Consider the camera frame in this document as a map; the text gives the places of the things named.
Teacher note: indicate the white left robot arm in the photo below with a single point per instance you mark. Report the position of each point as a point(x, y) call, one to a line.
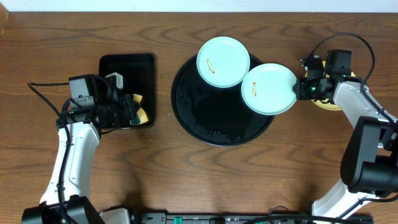
point(66, 199)

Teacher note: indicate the black round tray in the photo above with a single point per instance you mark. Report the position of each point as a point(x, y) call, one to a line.
point(217, 116)

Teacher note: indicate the mint green plate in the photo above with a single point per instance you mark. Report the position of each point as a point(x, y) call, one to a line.
point(223, 62)
point(268, 89)

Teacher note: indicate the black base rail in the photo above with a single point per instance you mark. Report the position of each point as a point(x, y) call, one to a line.
point(274, 218)

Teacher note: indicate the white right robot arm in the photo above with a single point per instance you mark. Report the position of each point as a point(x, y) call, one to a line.
point(368, 170)

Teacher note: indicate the green and yellow sponge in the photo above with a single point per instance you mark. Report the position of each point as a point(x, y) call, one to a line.
point(139, 116)

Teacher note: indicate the black rectangular tray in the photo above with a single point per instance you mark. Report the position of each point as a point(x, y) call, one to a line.
point(138, 72)

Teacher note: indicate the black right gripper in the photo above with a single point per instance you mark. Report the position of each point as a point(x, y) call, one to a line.
point(301, 89)

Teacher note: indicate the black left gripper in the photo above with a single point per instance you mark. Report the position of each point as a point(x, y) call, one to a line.
point(131, 109)

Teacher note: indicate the yellow plate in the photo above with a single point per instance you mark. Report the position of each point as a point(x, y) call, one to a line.
point(326, 105)

